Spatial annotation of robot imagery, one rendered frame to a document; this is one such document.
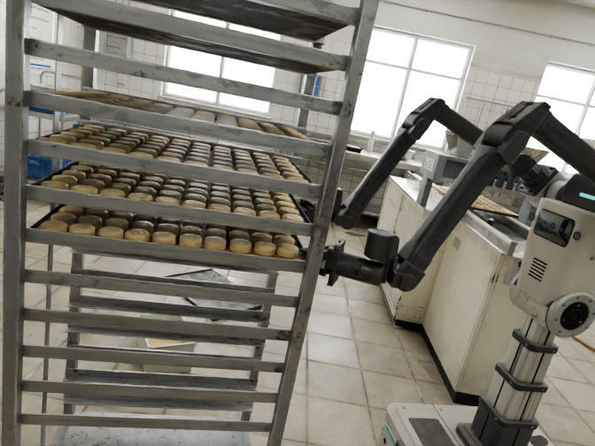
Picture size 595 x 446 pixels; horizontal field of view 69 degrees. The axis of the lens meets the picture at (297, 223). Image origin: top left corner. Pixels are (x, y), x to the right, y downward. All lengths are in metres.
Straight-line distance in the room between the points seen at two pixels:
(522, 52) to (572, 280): 4.95
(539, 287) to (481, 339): 0.85
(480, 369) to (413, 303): 0.72
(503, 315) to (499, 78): 4.23
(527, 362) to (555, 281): 0.30
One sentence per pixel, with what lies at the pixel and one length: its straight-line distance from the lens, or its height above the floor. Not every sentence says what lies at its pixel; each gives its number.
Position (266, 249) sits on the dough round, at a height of 0.98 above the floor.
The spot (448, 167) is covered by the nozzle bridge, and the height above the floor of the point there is 1.11.
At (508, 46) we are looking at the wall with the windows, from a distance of 6.21.
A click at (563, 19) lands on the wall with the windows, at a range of 6.50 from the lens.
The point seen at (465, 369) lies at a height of 0.22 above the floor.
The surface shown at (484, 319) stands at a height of 0.50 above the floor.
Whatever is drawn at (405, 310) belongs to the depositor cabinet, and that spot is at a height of 0.16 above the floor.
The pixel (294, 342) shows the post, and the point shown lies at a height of 0.78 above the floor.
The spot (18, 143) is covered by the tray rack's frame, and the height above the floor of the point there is 1.15.
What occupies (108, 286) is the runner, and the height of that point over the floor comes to 0.87.
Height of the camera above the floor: 1.32
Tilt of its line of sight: 15 degrees down
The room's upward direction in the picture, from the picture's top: 11 degrees clockwise
